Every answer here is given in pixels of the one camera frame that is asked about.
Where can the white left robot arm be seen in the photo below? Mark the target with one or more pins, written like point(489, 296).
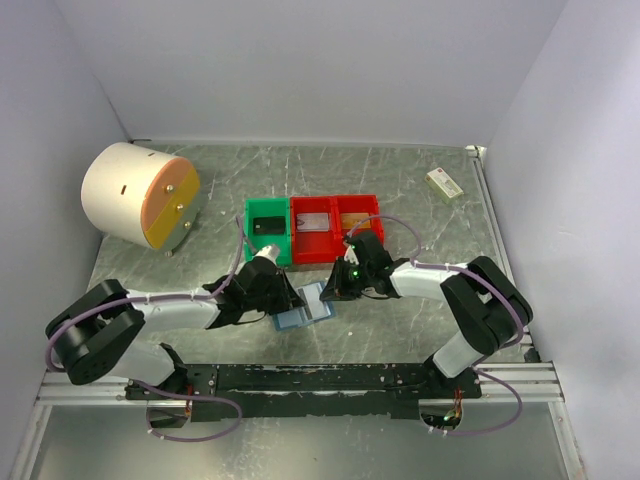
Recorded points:
point(100, 334)

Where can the blue card holder wallet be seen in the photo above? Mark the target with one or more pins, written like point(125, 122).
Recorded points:
point(288, 320)

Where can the red plastic bin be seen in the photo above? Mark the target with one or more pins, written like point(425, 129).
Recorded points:
point(314, 247)
point(352, 209)

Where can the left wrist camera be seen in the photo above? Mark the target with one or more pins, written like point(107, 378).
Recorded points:
point(270, 252)

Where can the black credit card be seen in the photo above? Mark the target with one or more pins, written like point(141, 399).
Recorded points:
point(269, 225)

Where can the green plastic bin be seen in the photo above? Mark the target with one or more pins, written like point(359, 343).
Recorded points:
point(260, 207)

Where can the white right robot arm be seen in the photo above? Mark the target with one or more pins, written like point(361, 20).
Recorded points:
point(489, 311)

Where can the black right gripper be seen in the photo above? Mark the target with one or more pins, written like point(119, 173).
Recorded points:
point(336, 287)

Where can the gold credit card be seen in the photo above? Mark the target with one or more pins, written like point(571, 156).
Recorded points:
point(358, 220)

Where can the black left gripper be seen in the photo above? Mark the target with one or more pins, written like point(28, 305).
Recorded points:
point(288, 296)

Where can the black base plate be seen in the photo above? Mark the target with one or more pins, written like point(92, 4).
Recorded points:
point(279, 391)

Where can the round drawer cabinet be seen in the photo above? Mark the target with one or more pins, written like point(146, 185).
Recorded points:
point(143, 196)

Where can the white magnetic stripe card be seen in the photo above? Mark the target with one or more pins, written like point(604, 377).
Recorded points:
point(313, 222)

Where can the small white card box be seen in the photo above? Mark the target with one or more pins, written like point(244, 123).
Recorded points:
point(443, 185)

